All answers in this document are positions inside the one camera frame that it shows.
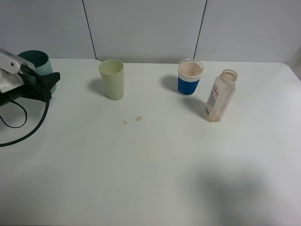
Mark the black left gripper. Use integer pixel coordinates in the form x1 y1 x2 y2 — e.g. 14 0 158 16
0 70 60 106

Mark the teal green plastic cup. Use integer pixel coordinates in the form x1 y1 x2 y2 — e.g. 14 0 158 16
17 49 57 94

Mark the clear plastic drink bottle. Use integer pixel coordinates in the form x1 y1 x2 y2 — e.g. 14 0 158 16
205 69 238 122

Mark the pale yellow-green plastic cup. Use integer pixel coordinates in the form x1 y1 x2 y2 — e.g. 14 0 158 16
98 59 124 100

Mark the clear cup with blue sleeve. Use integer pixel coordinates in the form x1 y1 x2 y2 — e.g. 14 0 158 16
177 59 204 96

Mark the thin black left cable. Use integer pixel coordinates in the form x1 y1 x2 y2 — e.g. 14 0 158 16
0 96 28 129

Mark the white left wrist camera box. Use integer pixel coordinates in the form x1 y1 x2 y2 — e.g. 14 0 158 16
0 48 35 94

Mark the black left camera cable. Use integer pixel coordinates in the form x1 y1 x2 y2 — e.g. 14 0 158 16
0 65 50 148

